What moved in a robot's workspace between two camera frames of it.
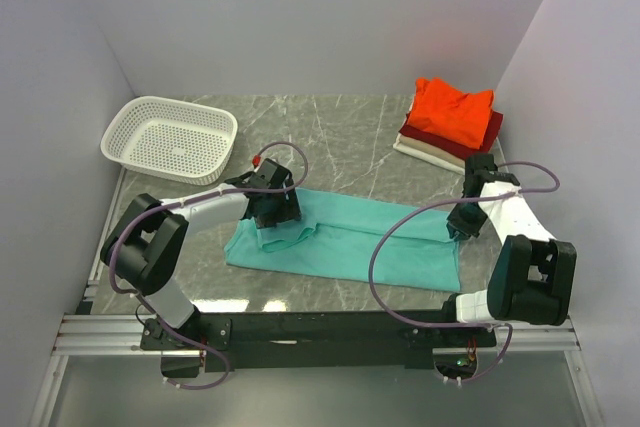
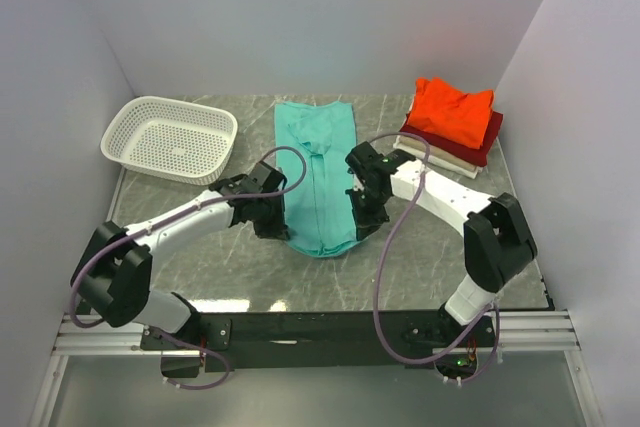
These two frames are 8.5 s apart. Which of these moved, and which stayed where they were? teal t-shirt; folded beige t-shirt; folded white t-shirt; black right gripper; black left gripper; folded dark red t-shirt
Moved: black right gripper; teal t-shirt
Stayed: folded dark red t-shirt; folded beige t-shirt; folded white t-shirt; black left gripper
